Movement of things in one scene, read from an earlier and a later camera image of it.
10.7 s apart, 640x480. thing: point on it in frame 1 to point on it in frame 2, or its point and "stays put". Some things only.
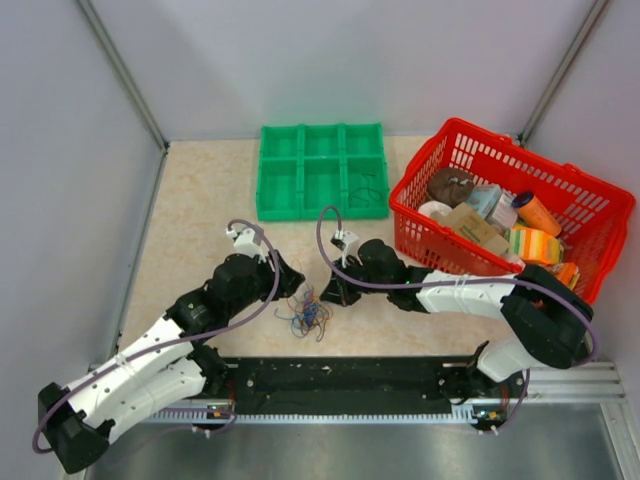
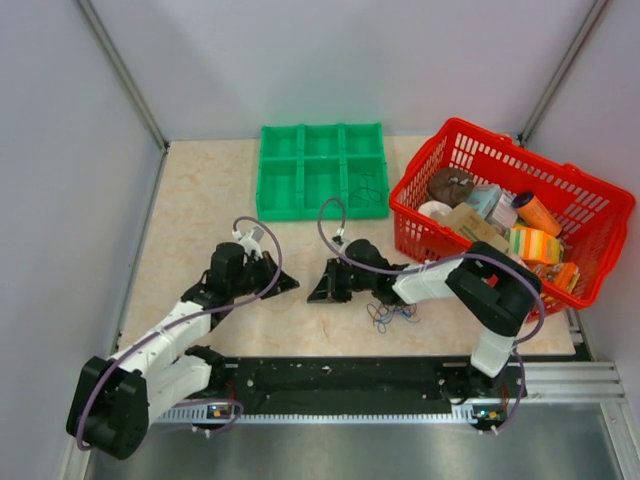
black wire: [374, 193] stays put
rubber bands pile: [310, 310] to [383, 313]
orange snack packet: [567, 272] stays put
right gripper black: [339, 292] stays put
